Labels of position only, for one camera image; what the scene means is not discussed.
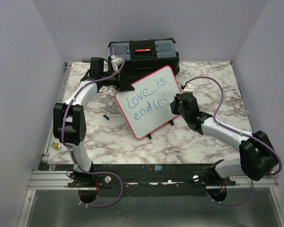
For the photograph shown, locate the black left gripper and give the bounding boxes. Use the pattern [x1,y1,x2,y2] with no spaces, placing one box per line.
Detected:
[101,69,135,91]

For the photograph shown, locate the pink framed whiteboard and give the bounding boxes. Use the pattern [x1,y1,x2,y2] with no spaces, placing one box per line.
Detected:
[115,66,181,140]

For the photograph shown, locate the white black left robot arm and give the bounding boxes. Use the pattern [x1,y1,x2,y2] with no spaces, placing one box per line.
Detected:
[53,54,125,187]

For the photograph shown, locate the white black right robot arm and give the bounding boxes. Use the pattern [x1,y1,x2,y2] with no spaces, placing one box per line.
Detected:
[170,92,280,185]

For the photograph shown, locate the black plastic toolbox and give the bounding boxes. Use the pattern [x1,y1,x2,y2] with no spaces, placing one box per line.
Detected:
[108,38,180,84]

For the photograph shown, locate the blue tape piece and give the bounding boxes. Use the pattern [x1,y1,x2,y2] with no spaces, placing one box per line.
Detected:
[155,165,162,171]

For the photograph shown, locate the yellow silver small part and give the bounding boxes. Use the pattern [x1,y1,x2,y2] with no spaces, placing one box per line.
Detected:
[51,142,61,150]

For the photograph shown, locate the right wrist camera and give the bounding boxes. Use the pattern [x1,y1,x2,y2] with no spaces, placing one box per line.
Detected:
[181,83,195,93]

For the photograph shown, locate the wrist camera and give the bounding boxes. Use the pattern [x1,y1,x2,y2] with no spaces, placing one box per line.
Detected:
[181,83,195,93]
[111,54,123,72]

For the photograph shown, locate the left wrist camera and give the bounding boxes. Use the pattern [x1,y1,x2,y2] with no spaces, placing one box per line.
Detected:
[111,54,123,72]

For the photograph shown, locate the aluminium frame rail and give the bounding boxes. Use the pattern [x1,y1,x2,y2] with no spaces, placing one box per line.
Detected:
[42,62,72,162]

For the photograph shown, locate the black mounting rail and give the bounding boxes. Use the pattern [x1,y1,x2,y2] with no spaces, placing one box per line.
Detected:
[38,162,235,198]

